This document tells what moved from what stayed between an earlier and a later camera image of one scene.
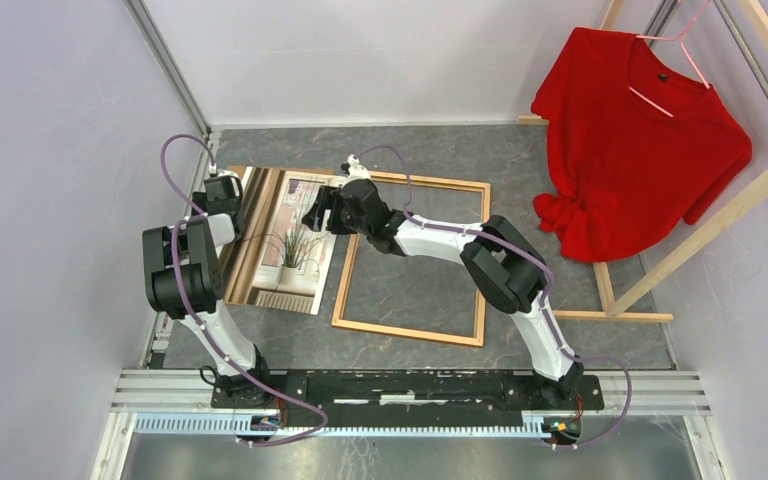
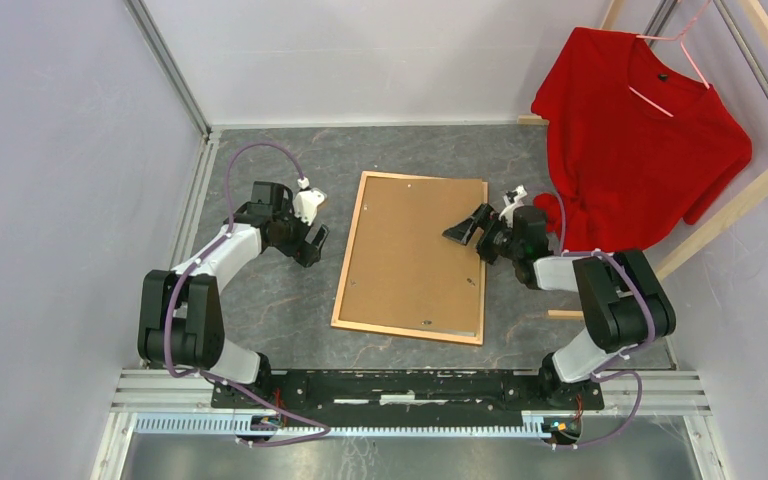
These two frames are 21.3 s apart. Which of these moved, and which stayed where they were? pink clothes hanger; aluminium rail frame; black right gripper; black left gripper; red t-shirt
Moved: black left gripper; black right gripper
Stayed: red t-shirt; pink clothes hanger; aluminium rail frame
